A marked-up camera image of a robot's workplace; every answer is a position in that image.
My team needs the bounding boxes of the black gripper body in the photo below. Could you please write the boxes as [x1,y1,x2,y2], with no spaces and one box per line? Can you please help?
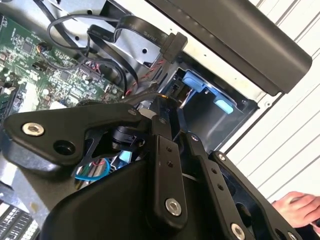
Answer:
[39,159,225,240]

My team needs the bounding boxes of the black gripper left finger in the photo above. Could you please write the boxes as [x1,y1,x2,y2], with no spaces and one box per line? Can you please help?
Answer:
[3,96,189,228]

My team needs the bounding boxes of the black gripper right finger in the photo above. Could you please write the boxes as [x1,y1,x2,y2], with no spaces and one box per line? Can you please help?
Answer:
[174,109,304,240]

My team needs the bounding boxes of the hard disk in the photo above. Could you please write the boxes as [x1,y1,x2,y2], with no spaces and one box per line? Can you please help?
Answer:
[181,69,235,115]

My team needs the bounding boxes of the black disk power wire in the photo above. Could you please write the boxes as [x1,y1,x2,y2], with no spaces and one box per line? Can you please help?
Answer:
[122,86,176,111]

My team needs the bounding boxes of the person's hand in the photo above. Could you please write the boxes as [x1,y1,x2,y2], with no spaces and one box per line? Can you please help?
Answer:
[271,191,320,229]

